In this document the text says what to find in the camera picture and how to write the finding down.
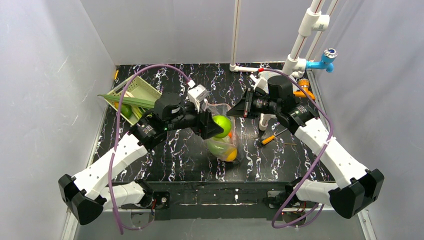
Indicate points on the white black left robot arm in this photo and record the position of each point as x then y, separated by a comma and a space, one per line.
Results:
89, 192

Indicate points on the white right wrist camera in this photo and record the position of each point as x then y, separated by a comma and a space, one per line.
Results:
260, 82

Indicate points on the yellow green mango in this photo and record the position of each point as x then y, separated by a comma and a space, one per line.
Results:
126, 111

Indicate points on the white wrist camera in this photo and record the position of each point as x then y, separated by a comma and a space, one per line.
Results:
260, 82
198, 95

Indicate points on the yellow lemon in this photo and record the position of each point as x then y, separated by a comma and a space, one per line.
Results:
231, 155

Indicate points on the pale green cabbage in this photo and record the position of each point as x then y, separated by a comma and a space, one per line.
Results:
219, 146

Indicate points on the clear zip top bag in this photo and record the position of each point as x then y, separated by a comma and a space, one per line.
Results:
222, 109

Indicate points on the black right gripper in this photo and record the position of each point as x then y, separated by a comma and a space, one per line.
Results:
247, 104

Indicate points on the green ridged loofah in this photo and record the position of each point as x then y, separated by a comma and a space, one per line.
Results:
133, 101

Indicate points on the green apple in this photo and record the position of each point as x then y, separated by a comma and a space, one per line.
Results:
224, 123

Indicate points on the orange handled screwdriver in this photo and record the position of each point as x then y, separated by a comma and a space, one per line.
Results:
272, 137

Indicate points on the orange faucet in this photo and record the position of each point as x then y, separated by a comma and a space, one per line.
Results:
304, 89

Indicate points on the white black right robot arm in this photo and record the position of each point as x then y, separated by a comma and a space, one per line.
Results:
355, 186

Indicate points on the white pipe frame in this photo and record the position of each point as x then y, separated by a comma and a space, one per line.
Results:
313, 21

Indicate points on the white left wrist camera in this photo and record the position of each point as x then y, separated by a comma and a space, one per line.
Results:
198, 95

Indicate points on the blue faucet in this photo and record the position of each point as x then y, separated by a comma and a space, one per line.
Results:
326, 62

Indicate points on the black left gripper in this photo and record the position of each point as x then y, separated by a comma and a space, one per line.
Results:
204, 123

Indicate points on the cream perforated plastic basket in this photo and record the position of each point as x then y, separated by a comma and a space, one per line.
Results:
138, 88

